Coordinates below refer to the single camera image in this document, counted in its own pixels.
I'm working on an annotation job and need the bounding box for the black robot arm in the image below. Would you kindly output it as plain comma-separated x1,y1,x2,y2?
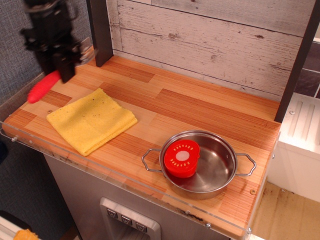
20,0,82,83

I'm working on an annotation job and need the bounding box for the dark left upright post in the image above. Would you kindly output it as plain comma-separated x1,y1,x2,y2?
86,0,114,67

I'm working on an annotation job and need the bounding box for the silver dispenser button panel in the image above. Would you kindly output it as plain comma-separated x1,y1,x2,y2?
99,197,162,240

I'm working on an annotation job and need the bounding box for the stainless steel pot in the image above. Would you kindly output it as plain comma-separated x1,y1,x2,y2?
158,130,240,200

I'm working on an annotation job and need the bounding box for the red toy tomato half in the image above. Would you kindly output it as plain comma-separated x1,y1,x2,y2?
164,139,200,179

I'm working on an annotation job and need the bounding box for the clear acrylic edge guard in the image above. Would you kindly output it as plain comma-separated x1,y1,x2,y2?
1,123,252,240

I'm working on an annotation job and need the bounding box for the red handled metal fork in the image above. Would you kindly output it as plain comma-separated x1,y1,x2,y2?
27,46,99,104

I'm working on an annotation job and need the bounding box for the white toy sink unit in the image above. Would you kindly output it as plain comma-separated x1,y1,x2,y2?
267,93,320,202

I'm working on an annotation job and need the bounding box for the dark right upright post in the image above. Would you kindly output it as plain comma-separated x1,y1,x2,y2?
274,0,320,123

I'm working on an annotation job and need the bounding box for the orange object bottom left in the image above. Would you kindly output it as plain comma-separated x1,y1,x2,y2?
13,229,39,240

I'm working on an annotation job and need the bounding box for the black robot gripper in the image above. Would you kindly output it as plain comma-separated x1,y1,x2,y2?
20,9,83,83

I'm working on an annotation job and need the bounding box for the dark upright post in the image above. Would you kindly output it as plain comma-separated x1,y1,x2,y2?
86,0,114,67
274,0,320,123

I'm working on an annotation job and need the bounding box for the yellow folded cloth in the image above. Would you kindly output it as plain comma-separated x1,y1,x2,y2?
46,88,138,157

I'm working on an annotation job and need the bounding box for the grey toy kitchen cabinet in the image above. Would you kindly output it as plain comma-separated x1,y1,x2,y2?
45,156,228,240

